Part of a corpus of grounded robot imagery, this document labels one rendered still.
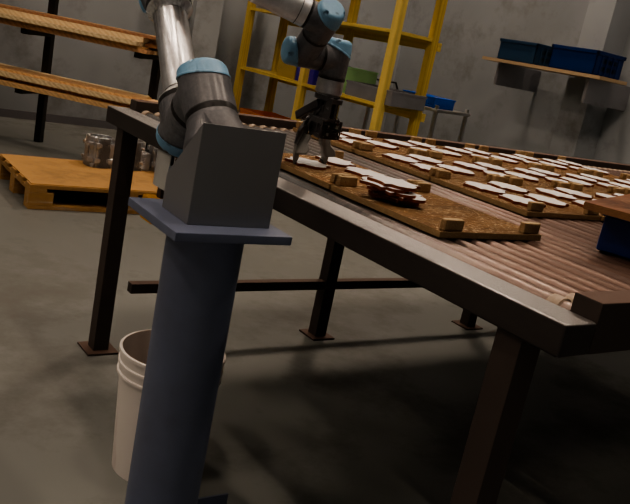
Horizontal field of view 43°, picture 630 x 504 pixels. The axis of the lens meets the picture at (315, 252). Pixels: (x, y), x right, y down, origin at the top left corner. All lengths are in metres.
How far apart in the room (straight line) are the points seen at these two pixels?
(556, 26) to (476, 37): 1.13
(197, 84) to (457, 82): 7.98
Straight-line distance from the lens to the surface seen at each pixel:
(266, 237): 1.66
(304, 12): 2.08
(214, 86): 1.74
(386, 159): 2.81
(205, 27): 8.77
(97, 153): 5.77
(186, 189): 1.65
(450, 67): 9.76
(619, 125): 8.09
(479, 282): 1.48
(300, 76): 7.87
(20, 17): 6.84
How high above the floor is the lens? 1.27
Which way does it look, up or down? 14 degrees down
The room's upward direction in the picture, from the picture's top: 12 degrees clockwise
